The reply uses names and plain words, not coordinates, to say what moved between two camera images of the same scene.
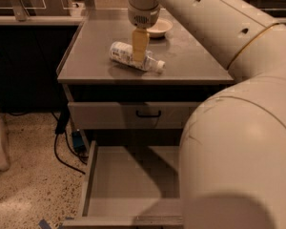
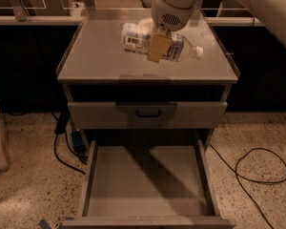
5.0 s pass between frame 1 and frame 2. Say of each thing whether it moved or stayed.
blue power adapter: stayed
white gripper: moved
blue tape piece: stayed
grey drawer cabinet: stayed
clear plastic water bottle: moved
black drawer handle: stayed
